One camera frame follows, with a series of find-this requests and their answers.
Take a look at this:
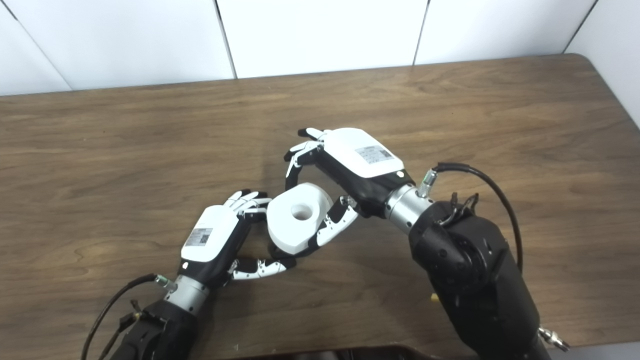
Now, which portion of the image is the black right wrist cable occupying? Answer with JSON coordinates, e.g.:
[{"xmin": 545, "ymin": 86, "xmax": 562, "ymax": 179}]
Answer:
[{"xmin": 417, "ymin": 162, "xmax": 571, "ymax": 353}]

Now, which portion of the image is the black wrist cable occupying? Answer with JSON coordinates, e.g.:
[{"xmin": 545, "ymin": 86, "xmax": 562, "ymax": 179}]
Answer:
[
  {"xmin": 81, "ymin": 273, "xmax": 176, "ymax": 360},
  {"xmin": 417, "ymin": 162, "xmax": 571, "ymax": 353}
]

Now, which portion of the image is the white and black left hand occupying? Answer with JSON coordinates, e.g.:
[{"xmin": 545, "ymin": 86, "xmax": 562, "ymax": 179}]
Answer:
[{"xmin": 177, "ymin": 189, "xmax": 296, "ymax": 288}]

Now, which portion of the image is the white and black right hand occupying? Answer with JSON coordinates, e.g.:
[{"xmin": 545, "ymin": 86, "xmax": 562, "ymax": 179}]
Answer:
[{"xmin": 284, "ymin": 127, "xmax": 416, "ymax": 258}]

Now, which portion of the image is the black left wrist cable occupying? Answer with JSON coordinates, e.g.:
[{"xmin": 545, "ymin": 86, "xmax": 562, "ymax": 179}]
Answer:
[{"xmin": 81, "ymin": 273, "xmax": 176, "ymax": 360}]

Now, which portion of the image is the round white piece with holes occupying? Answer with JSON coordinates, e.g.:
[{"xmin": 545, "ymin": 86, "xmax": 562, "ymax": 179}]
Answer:
[{"xmin": 266, "ymin": 183, "xmax": 334, "ymax": 257}]

